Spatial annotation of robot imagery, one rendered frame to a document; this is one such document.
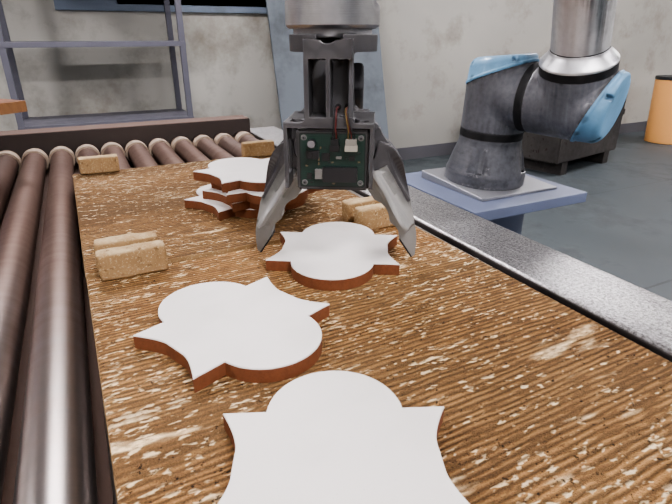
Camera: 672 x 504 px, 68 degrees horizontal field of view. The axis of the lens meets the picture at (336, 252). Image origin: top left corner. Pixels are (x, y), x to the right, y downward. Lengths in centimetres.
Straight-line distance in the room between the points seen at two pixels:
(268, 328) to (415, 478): 16
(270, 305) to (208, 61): 389
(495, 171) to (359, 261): 55
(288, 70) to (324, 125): 375
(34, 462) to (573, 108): 81
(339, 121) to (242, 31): 393
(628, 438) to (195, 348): 27
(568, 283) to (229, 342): 34
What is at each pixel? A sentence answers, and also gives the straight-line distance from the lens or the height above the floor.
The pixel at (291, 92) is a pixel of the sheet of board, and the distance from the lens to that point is 412.
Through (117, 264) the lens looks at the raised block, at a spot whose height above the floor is 95.
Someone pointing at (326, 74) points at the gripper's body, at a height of 111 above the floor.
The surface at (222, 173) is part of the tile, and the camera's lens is 65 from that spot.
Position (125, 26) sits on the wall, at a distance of 415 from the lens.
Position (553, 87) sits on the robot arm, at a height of 106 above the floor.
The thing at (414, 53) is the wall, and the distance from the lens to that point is 502.
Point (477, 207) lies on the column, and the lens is 89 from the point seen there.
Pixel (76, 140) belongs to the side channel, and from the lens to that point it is 127.
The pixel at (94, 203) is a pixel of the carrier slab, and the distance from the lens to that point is 74.
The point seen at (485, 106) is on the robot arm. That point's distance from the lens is 96.
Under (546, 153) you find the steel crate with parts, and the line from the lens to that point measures 480.
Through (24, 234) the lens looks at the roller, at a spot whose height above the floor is 92.
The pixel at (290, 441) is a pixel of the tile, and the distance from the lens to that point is 28.
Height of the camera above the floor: 114
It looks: 23 degrees down
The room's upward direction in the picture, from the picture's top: straight up
